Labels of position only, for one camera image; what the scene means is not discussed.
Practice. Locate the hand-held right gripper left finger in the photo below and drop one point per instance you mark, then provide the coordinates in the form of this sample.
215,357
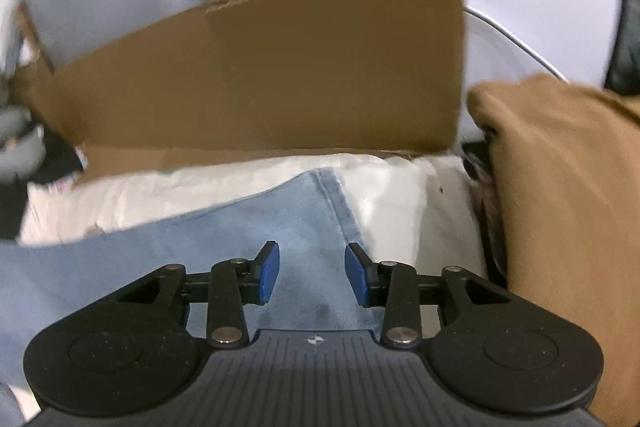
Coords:
267,272

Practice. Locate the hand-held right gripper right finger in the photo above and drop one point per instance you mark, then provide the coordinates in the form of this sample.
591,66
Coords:
356,274

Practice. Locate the blue denim pants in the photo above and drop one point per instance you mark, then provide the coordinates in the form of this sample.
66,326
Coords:
200,237

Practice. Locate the cream bear print blanket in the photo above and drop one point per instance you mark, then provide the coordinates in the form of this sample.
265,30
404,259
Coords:
410,207

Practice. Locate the black knit cloth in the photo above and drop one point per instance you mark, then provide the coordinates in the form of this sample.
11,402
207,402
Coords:
492,217

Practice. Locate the low open cardboard box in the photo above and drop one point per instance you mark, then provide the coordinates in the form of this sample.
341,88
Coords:
275,77

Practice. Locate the brown folded cloth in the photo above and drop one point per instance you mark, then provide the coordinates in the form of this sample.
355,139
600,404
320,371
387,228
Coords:
565,207

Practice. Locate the grey neck pillow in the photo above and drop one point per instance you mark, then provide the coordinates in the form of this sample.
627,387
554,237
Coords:
20,147

